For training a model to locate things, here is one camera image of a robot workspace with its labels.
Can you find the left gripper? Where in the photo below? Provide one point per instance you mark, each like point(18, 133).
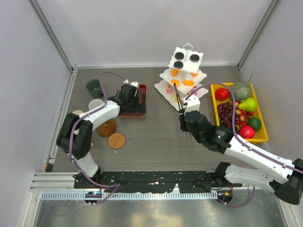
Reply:
point(139, 108)

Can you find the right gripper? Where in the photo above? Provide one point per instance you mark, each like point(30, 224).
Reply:
point(183, 126)

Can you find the metal serving tongs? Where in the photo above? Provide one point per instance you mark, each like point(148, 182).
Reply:
point(177, 97)

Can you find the red dessert tray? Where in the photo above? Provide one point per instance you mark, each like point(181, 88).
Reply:
point(139, 110)

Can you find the dark brown wooden saucer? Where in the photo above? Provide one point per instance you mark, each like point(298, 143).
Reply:
point(106, 129)

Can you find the light wooden coaster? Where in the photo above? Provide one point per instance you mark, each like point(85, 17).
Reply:
point(116, 140)

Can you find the white three-tier stand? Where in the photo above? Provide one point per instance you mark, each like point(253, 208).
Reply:
point(184, 73)

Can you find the orange fish cookies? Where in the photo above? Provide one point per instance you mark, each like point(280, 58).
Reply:
point(176, 82)

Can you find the black round cookies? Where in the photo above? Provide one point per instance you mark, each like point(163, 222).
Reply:
point(180, 56)

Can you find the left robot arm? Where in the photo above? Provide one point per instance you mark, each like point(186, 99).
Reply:
point(76, 131)

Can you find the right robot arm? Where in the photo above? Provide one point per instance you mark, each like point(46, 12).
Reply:
point(283, 177)

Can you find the purple grape bunch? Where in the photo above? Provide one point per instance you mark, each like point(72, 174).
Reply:
point(225, 114)

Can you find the red apple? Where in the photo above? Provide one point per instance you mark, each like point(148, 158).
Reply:
point(221, 94)

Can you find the red cherries cluster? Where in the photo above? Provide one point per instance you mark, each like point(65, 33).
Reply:
point(241, 116)

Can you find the pink mug white inside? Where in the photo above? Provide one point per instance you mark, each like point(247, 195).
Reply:
point(96, 104)

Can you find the red pomegranate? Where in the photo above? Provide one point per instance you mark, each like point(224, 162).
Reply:
point(247, 132)

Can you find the dark green mug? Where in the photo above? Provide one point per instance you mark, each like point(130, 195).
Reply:
point(94, 88)

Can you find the yellow fruit bin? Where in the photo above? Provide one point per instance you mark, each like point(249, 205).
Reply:
point(260, 136)

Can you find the green melon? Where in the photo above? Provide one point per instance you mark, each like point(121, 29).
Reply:
point(242, 90)

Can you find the green pear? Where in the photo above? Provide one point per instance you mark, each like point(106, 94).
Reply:
point(249, 104)

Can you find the green lime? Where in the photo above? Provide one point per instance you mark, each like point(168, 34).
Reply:
point(255, 123)

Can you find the beige mug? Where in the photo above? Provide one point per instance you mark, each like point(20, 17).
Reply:
point(78, 112)

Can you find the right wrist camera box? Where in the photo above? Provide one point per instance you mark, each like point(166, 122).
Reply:
point(192, 103)

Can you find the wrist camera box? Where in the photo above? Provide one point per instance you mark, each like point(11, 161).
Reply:
point(129, 86)
point(192, 103)

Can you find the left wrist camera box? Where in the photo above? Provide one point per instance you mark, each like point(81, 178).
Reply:
point(129, 86)

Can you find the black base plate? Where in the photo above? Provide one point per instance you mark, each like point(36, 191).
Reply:
point(164, 181)

